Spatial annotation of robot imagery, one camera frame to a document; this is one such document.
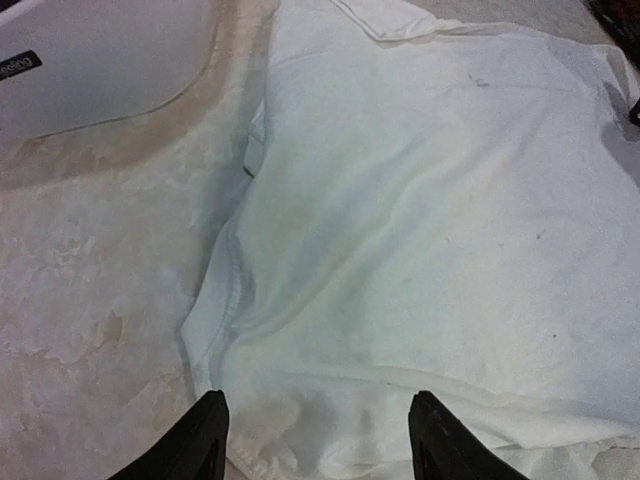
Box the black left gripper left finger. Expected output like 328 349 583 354
110 390 230 480

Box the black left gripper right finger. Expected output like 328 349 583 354
408 391 515 480

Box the white cloth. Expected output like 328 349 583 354
181 1 639 479

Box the white plastic laundry basket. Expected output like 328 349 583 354
0 0 221 141

